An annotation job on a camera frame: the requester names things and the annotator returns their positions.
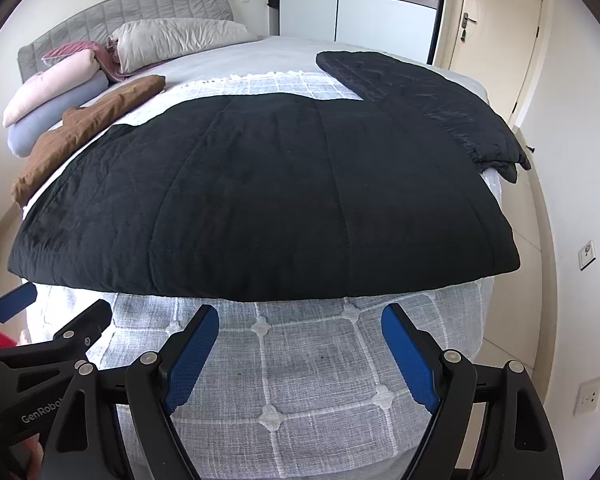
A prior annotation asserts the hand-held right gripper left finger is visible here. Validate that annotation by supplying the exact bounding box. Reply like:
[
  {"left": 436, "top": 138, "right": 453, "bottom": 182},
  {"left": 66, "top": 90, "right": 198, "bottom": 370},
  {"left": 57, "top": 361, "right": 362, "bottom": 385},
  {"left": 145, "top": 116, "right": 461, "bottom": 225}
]
[{"left": 42, "top": 304, "right": 221, "bottom": 480}]

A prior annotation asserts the pale pink rolled pillow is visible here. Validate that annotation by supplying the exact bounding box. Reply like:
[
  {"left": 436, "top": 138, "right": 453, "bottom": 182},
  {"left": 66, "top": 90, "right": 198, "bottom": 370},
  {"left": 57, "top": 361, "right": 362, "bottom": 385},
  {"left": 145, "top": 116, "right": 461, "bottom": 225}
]
[{"left": 2, "top": 51, "right": 103, "bottom": 128}]

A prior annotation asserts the cream door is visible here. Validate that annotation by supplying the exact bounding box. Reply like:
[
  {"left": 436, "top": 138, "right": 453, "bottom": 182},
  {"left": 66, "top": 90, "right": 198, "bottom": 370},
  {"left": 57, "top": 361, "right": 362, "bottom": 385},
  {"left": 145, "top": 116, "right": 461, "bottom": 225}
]
[{"left": 432, "top": 0, "right": 546, "bottom": 126}]

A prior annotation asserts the large black jacket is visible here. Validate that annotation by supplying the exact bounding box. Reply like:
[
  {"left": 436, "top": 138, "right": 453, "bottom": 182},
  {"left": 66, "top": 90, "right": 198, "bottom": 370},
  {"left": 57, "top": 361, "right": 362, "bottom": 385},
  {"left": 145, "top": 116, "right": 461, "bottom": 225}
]
[{"left": 7, "top": 94, "right": 523, "bottom": 303}]

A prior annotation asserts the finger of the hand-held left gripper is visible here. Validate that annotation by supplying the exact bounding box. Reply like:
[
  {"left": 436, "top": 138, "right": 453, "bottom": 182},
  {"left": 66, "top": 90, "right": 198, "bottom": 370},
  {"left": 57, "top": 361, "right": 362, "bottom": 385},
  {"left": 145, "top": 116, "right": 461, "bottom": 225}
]
[
  {"left": 0, "top": 282, "right": 38, "bottom": 341},
  {"left": 0, "top": 299, "right": 113, "bottom": 368}
]

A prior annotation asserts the light blue rolled pillow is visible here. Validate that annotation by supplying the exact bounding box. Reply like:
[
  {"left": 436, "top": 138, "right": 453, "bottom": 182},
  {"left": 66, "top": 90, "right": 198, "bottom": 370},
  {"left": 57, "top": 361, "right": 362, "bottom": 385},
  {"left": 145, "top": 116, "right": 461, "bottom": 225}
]
[{"left": 6, "top": 74, "right": 112, "bottom": 161}]

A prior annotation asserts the grey padded headboard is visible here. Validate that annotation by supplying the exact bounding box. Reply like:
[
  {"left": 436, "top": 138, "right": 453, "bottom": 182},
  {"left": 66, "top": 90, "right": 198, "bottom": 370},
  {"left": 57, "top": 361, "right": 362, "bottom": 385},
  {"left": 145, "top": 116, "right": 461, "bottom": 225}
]
[{"left": 18, "top": 0, "right": 233, "bottom": 85}]

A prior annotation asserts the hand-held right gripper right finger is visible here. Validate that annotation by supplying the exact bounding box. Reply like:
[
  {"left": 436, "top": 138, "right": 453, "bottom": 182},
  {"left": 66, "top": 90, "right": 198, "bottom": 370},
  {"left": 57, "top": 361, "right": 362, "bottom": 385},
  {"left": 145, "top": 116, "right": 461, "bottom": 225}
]
[{"left": 381, "top": 302, "right": 566, "bottom": 480}]

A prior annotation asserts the white bed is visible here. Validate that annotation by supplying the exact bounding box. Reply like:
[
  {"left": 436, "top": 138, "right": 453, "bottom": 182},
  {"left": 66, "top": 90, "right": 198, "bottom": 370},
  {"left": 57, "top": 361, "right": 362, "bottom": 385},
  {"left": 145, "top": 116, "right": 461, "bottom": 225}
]
[{"left": 2, "top": 35, "right": 511, "bottom": 480}]

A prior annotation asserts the large white wall socket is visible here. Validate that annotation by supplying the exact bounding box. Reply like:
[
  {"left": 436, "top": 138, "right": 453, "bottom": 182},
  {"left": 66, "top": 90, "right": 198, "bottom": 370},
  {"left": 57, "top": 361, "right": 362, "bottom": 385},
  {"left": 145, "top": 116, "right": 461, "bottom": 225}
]
[{"left": 572, "top": 377, "right": 600, "bottom": 416}]

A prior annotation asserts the white and grey wardrobe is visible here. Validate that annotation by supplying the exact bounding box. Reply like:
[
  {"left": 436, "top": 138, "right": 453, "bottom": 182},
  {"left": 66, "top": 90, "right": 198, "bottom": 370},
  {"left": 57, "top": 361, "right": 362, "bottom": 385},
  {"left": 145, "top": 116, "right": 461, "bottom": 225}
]
[{"left": 277, "top": 0, "right": 448, "bottom": 65}]

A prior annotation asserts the white wall switch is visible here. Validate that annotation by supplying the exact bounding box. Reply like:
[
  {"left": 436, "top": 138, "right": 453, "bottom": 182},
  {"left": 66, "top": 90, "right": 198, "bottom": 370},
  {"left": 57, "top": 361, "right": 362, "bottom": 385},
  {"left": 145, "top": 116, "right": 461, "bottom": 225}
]
[{"left": 577, "top": 240, "right": 598, "bottom": 272}]

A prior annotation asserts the brown cloth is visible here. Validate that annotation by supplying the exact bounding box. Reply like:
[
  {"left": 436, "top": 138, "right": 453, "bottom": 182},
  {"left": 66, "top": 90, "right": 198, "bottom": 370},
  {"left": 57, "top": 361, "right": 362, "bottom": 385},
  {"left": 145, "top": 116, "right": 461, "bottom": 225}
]
[{"left": 11, "top": 75, "right": 167, "bottom": 208}]

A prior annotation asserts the metal door handle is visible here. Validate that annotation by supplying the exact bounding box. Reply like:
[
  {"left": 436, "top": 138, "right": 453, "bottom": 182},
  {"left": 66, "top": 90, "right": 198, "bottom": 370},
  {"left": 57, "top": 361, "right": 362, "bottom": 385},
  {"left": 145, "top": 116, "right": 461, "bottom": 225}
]
[{"left": 460, "top": 11, "right": 479, "bottom": 43}]

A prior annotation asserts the white pillow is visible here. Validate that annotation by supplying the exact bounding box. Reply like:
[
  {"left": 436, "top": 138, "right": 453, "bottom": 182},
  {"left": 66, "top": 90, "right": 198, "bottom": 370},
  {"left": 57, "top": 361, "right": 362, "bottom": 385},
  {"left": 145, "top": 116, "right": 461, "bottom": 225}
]
[{"left": 107, "top": 16, "right": 258, "bottom": 75}]

